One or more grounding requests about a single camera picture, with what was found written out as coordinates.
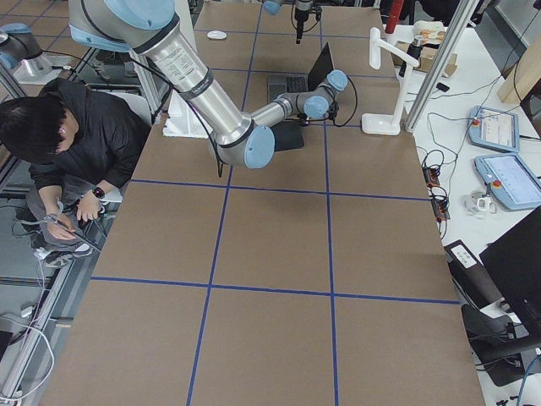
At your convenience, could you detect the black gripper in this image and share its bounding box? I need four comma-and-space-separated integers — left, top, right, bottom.
294, 7, 310, 44

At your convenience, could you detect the grey laptop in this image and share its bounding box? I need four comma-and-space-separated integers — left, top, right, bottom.
267, 42, 334, 102

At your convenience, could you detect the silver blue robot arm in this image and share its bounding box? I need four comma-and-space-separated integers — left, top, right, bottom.
68, 1, 347, 169
263, 0, 314, 45

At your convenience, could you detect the white computer mouse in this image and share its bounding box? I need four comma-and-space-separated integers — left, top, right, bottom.
207, 30, 227, 41

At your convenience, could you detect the white desk lamp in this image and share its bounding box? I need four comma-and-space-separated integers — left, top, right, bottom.
358, 27, 419, 135

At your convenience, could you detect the red cylinder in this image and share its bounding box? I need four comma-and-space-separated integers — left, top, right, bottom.
385, 0, 404, 34

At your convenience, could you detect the black water bottle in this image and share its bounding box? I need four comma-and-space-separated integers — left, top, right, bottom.
398, 35, 423, 77

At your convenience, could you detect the cardboard box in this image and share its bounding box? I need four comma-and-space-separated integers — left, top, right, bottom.
396, 41, 457, 77

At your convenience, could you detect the upper blue teach pendant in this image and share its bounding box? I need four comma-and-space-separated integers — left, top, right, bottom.
467, 105, 520, 152

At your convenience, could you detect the blue teach pendant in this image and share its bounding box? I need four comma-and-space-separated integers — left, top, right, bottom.
467, 105, 520, 152
474, 152, 540, 211

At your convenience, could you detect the person in black jacket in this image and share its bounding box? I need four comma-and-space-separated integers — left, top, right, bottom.
1, 78, 150, 268

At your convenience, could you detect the lower blue teach pendant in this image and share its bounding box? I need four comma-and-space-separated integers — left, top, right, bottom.
474, 152, 540, 211

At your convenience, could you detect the black monitor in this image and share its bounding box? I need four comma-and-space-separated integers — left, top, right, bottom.
480, 208, 540, 334

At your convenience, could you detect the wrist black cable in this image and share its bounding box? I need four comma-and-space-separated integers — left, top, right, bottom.
295, 75, 359, 128

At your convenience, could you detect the aluminium frame post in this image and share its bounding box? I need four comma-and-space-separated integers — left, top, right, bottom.
404, 0, 478, 133

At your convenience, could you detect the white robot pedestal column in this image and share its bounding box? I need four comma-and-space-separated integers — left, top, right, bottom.
142, 1, 211, 139

